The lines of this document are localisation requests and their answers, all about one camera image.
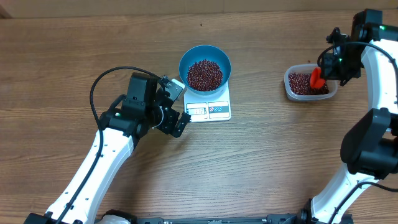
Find white kitchen scale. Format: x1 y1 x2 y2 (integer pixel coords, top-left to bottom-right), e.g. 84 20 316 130
184 83 232 123

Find blue bowl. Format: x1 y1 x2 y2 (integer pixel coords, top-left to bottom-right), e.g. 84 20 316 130
178 45 232 95

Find red scoop blue handle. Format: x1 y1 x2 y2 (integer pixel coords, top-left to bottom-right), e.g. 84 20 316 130
310 67 326 89

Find clear plastic container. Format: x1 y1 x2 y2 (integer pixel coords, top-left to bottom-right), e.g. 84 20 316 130
284 63 339 101

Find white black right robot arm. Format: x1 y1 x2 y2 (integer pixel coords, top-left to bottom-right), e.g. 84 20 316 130
295 9 397 223

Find red beans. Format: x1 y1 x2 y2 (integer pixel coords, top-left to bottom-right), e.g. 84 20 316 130
187 59 329 95

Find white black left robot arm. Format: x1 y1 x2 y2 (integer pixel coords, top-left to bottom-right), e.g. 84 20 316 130
25 72 190 223

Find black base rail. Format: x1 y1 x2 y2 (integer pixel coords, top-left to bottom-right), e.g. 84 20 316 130
95 210 322 224

